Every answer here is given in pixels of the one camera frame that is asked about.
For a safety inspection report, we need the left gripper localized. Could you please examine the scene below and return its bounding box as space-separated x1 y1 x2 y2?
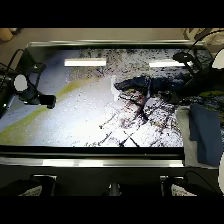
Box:
38 94 57 110

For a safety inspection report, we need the blue shirt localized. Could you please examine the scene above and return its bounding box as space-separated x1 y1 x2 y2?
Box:
189 103 224 167

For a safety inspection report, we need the black cable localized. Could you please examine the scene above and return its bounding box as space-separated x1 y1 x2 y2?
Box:
0 48 25 75
183 170 216 189

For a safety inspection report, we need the silver frame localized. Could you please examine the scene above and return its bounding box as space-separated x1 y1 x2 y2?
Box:
0 153 224 197

